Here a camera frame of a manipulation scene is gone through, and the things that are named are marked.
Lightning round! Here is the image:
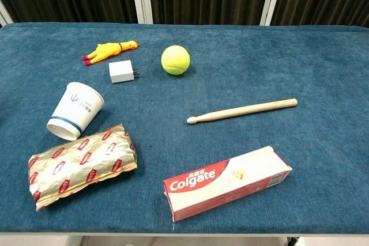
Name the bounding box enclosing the gold foil snack bag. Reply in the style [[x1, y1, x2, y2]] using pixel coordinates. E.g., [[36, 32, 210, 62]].
[[28, 123, 138, 211]]

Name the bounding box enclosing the white paper cup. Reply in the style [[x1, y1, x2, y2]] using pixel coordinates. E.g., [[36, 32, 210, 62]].
[[46, 81, 105, 142]]

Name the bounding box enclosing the blue table cloth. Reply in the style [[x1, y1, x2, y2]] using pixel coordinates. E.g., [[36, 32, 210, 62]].
[[0, 22, 369, 234]]

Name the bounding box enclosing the red white Colgate toothpaste box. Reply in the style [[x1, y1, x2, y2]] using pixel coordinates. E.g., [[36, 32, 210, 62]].
[[163, 145, 293, 223]]

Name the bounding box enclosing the yellow tennis ball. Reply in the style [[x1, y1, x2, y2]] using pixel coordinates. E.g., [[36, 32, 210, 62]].
[[160, 45, 191, 76]]

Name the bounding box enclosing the yellow rubber chicken toy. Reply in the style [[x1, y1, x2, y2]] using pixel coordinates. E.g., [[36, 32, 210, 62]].
[[81, 40, 140, 67]]

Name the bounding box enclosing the white plug charger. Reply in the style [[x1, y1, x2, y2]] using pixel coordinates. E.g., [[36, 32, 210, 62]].
[[108, 59, 141, 84]]

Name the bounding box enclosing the wooden drumstick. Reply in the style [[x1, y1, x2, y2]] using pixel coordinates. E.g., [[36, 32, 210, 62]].
[[186, 98, 298, 125]]

